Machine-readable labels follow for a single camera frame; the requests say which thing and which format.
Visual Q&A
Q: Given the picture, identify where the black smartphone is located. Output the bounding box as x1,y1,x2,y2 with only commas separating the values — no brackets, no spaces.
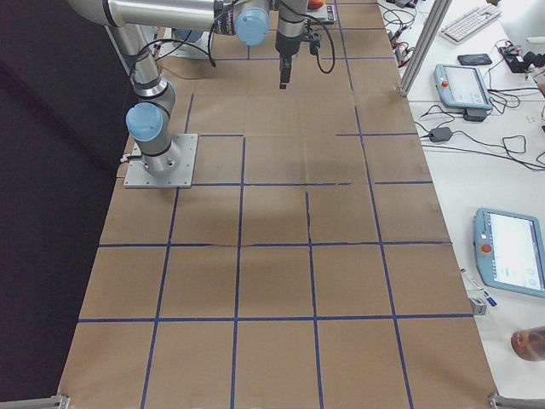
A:
457,54,492,66

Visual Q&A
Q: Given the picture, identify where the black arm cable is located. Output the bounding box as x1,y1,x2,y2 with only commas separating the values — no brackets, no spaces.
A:
278,0,337,74

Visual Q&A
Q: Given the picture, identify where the black curtain panel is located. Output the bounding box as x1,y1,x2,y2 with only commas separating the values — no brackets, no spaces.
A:
1,1,135,400

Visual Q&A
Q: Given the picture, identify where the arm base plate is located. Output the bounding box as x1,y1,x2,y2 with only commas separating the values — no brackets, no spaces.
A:
123,134,198,188

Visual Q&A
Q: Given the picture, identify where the blue teach pendant tablet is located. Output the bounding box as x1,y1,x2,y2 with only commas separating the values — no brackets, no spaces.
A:
433,64,493,111

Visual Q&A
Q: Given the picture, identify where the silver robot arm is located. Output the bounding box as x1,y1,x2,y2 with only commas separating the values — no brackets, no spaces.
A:
170,1,321,89
68,1,230,176

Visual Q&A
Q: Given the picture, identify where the white computer keyboard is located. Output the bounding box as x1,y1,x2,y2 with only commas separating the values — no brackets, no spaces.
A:
439,4,502,44

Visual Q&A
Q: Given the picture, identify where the silver digital kitchen scale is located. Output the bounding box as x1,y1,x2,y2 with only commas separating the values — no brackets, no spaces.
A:
307,4,337,25

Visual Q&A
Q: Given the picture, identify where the amber glass jar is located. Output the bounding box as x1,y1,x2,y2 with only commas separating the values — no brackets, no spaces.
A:
510,326,544,361

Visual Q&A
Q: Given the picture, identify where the black power adapter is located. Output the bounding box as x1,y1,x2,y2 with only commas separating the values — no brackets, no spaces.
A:
428,127,453,143

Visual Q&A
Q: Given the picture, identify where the red yellow mango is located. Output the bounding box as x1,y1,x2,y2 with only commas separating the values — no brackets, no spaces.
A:
307,0,324,11

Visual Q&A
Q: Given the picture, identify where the aluminium frame post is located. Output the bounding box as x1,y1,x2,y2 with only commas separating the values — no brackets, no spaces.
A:
398,0,451,97

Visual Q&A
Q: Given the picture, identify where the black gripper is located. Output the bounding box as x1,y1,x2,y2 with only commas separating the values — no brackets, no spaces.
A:
275,36,302,89

